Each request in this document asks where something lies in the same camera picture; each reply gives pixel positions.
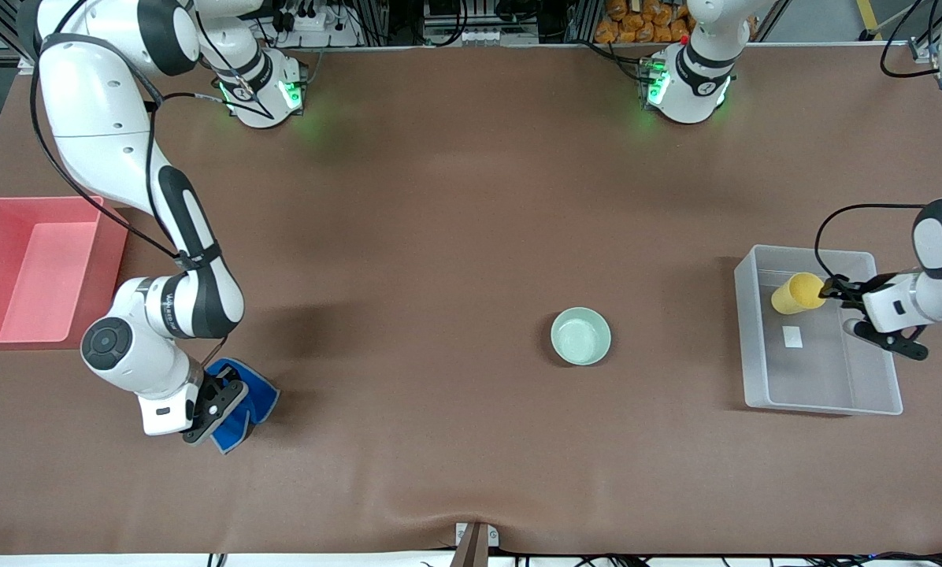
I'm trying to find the blue cloth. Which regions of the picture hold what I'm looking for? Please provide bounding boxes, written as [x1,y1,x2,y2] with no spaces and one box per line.
[203,358,281,455]

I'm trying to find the yellow cup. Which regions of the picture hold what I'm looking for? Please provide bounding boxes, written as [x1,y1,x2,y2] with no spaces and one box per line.
[771,272,828,315]

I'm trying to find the pale green bowl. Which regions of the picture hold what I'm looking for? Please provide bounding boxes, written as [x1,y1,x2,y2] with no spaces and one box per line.
[551,306,613,367]

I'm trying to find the clear plastic bin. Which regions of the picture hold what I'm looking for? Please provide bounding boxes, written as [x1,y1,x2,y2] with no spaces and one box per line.
[734,244,904,416]

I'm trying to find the pink plastic bin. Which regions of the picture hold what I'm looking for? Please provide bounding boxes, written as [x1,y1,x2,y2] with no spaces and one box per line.
[0,197,130,349]

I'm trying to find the bag of orange buns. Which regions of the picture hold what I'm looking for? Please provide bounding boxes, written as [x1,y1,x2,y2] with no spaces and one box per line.
[595,0,696,44]

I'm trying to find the white power strip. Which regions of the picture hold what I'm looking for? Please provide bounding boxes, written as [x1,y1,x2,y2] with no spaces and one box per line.
[270,0,362,48]

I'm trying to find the white electronics box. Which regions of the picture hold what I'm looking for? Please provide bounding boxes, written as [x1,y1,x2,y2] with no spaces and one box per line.
[422,26,511,46]

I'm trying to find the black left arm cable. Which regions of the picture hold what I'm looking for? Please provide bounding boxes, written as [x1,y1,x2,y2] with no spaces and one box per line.
[814,0,942,288]

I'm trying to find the metal table clamp bracket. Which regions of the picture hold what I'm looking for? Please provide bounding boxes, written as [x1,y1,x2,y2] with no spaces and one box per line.
[454,522,500,567]

